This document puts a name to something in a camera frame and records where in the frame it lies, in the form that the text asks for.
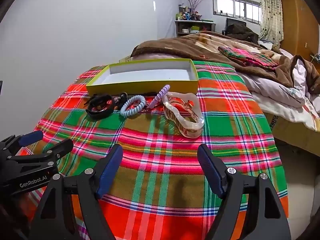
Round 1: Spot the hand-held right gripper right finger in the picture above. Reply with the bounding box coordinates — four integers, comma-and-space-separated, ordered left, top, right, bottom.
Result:
197, 144, 292, 240

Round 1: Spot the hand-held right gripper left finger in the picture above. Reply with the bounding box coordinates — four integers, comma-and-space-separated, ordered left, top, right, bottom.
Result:
28, 144, 124, 240

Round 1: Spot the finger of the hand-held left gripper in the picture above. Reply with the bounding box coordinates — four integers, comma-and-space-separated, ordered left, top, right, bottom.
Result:
0, 130, 44, 156
7, 138, 75, 168

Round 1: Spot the translucent beige hair claw clip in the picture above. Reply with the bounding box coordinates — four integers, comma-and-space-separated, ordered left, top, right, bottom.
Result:
161, 92, 205, 139

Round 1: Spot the black hair band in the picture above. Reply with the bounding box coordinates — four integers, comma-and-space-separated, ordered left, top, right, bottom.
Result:
86, 94, 114, 120

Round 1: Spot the pale blue spiral hair tie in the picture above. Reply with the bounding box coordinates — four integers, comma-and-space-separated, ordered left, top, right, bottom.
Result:
120, 95, 147, 117

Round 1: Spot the dark metal chain bracelet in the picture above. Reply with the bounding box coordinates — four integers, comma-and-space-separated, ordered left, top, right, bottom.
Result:
138, 104, 161, 114

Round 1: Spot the yellow-green shallow cardboard box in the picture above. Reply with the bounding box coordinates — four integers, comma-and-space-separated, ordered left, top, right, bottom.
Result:
86, 58, 199, 97

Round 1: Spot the purple spiral hair tie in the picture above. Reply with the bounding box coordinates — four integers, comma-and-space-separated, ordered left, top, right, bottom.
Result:
149, 84, 171, 109

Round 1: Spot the red green plaid blanket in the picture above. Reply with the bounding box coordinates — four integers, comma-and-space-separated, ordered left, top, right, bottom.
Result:
19, 61, 289, 240

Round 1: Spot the brown cardboard box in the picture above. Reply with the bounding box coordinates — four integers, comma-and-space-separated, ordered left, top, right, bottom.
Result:
264, 112, 320, 156

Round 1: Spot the white quilt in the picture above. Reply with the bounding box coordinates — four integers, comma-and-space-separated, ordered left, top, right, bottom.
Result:
237, 47, 320, 132

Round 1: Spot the folded plaid cloth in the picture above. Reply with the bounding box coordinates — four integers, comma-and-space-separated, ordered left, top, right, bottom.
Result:
218, 46, 279, 69

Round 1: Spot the pink bed sheet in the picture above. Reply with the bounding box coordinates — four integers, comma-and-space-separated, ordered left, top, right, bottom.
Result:
131, 52, 175, 61

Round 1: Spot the brown fleece blanket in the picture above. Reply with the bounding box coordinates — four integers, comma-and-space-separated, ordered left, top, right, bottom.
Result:
131, 31, 320, 94

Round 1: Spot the dark jacket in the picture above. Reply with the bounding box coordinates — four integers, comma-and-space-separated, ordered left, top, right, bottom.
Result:
224, 18, 259, 44

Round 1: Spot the wooden shelf unit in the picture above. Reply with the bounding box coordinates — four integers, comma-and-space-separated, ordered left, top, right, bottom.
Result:
174, 20, 216, 37

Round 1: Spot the group of bottles on shelf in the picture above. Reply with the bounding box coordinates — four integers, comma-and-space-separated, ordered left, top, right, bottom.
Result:
175, 3, 203, 21

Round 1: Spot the barred window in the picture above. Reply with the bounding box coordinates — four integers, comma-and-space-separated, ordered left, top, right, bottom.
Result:
212, 0, 262, 25

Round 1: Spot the patterned curtain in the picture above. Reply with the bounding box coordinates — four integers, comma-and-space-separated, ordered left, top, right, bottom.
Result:
258, 0, 284, 47

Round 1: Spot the vase with dry branches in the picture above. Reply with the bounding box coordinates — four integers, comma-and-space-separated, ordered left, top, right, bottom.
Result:
185, 0, 211, 13

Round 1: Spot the wooden wardrobe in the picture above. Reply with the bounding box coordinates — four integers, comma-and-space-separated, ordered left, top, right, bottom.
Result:
279, 0, 320, 60

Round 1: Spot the black hair tie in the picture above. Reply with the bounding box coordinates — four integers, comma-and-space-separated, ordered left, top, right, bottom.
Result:
114, 92, 129, 111

